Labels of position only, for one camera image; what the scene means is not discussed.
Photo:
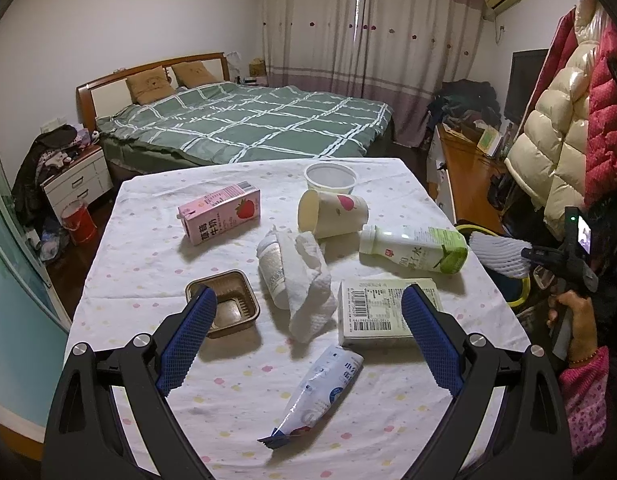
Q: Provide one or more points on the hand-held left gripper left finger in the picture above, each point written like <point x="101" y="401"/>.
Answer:
<point x="188" y="330"/>

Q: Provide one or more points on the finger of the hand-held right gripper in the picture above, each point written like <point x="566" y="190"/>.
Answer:
<point x="544" y="276"/>
<point x="543" y="256"/>

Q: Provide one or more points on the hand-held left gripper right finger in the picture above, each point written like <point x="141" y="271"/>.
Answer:
<point x="433" y="335"/>

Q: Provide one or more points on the white foam fruit net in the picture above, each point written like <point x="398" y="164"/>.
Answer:
<point x="498" y="255"/>

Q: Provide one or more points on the yellow-rimmed blue trash bin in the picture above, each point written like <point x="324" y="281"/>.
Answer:
<point x="495" y="287"/>

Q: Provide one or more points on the brown plastic tray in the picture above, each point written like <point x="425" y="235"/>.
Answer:
<point x="237" y="305"/>

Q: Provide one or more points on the white rectangular plastic box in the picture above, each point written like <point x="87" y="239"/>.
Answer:
<point x="373" y="315"/>

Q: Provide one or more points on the white tissue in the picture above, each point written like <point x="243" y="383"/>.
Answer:
<point x="308" y="285"/>

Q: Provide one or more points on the person's right hand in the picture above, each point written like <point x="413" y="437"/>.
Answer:
<point x="580" y="322"/>

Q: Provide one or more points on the dotted white tablecloth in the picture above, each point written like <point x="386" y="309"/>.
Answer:
<point x="153" y="260"/>

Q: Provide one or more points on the green-label plastic bottle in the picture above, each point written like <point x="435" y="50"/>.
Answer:
<point x="413" y="250"/>

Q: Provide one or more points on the grey patterned cup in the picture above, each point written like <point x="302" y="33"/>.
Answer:
<point x="270" y="270"/>

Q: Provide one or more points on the wooden desk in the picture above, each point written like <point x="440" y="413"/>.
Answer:
<point x="468" y="170"/>

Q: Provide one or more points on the pink strawberry milk carton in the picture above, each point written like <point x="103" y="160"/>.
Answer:
<point x="218" y="212"/>

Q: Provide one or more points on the blue and white wrapper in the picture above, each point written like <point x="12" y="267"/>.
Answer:
<point x="318" y="390"/>

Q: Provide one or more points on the green and white box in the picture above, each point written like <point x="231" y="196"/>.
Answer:
<point x="488" y="141"/>

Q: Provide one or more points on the cream puffer jacket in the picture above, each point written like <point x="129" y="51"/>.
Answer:
<point x="553" y="125"/>

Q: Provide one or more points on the red quilted jacket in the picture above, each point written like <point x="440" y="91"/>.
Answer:
<point x="608" y="125"/>

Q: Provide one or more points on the paper cup with pink print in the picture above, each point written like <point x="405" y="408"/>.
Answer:
<point x="343" y="215"/>

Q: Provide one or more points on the red bucket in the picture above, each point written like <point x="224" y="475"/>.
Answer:
<point x="79" y="222"/>

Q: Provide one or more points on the black television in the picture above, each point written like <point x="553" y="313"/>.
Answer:
<point x="523" y="85"/>

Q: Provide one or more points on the pile of dark clothes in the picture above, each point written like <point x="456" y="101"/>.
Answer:
<point x="466" y="100"/>

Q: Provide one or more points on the teal panel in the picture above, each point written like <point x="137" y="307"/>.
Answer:
<point x="13" y="310"/>

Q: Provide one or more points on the white nightstand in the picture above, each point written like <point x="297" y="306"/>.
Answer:
<point x="83" y="180"/>

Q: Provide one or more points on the white plastic tub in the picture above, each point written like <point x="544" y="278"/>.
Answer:
<point x="331" y="178"/>

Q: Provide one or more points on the green plaid blanket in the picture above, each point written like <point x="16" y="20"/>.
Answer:
<point x="248" y="120"/>

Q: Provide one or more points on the dark clothes on nightstand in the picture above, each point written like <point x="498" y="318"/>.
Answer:
<point x="53" y="140"/>

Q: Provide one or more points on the brown pillow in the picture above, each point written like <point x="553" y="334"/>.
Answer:
<point x="148" y="87"/>
<point x="194" y="74"/>

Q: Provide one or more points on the wooden bed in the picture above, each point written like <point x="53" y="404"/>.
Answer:
<point x="138" y="66"/>

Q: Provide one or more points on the pink and white curtain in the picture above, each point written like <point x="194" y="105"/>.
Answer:
<point x="388" y="35"/>

